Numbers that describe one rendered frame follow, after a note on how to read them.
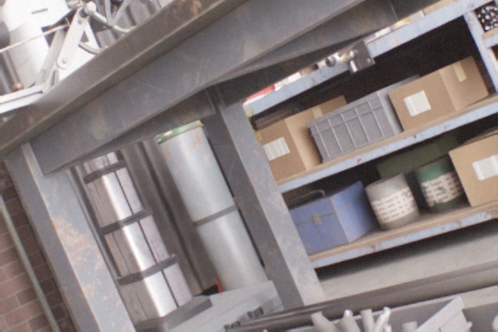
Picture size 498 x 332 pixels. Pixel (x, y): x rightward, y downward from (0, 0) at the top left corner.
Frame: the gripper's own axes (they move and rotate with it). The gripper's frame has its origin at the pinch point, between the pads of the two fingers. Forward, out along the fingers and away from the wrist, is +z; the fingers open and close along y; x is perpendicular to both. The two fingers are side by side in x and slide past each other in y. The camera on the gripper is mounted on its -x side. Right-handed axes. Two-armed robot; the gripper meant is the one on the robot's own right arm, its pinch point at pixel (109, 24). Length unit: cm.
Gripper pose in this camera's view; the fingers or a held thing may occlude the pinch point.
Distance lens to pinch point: 186.5
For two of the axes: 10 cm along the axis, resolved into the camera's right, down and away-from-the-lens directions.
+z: 0.1, 9.3, -3.6
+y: -6.3, 2.9, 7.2
